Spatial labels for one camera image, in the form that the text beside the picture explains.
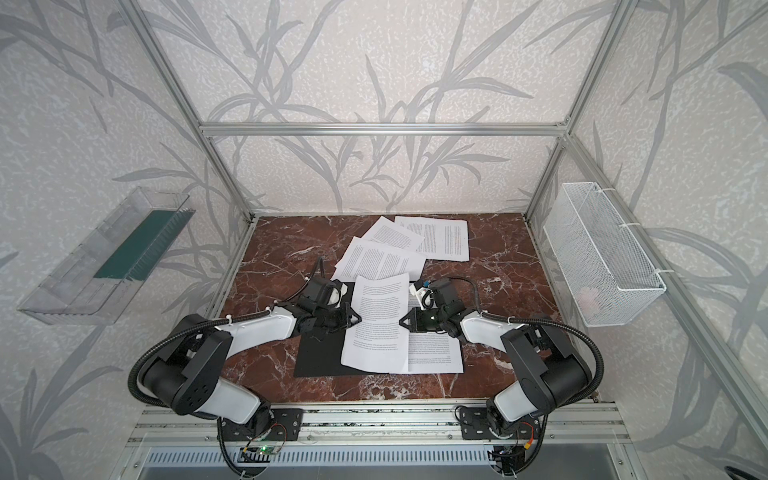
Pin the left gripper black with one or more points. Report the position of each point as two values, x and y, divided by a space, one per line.
332 312

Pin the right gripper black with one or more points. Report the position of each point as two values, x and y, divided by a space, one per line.
426 318

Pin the printed sheet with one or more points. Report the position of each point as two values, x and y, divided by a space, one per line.
387 232
443 239
374 261
378 344
432 353

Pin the folder white cover black inside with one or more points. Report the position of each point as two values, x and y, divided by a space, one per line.
319 354

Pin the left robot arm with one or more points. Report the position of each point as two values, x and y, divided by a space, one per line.
184 371

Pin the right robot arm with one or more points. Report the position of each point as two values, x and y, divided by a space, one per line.
554 364

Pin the printed sheet under pile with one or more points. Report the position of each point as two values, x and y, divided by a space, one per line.
387 232

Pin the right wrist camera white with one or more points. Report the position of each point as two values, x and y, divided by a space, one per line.
418 296

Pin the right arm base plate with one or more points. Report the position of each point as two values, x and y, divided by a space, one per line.
477 424

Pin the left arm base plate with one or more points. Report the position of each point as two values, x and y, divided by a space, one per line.
281 424

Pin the aluminium frame horizontal bar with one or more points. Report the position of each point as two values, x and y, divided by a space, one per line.
213 129

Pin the white wire mesh basket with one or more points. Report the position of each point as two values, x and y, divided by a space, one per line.
609 275

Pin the aluminium front rail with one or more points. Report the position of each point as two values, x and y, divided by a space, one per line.
407 422

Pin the clear plastic wall tray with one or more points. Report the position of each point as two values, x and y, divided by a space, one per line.
95 283

